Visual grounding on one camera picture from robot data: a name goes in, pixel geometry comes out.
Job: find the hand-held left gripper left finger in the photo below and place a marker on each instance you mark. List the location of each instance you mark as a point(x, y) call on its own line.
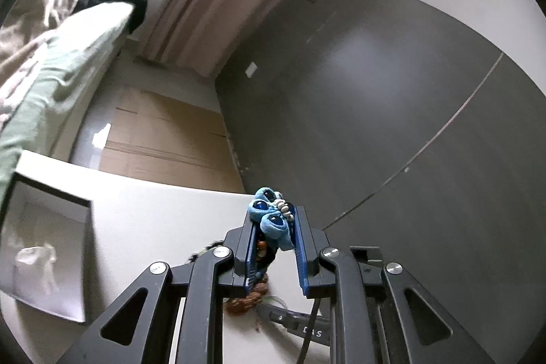
point(251, 249)

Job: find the white wall socket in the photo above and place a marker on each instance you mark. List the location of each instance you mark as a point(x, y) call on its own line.
point(251, 69)

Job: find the white box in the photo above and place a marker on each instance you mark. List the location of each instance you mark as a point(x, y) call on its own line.
point(87, 261)

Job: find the beige blanket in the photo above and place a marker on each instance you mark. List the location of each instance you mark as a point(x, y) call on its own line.
point(30, 31)

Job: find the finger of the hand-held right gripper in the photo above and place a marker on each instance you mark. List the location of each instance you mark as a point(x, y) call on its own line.
point(290, 321)

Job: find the green bed sheet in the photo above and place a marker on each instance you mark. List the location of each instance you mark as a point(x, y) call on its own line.
point(64, 61)

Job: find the cardboard sheet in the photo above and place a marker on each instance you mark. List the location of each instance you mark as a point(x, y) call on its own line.
point(170, 138)

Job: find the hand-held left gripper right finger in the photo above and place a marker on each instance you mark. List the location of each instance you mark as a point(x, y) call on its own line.
point(301, 257)

